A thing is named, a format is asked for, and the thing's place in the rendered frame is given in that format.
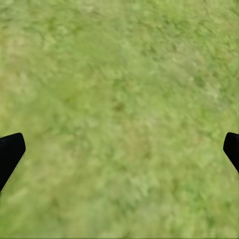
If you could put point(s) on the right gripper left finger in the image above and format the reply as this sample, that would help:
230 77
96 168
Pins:
12 148

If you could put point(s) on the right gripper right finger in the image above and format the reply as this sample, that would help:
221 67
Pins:
231 148

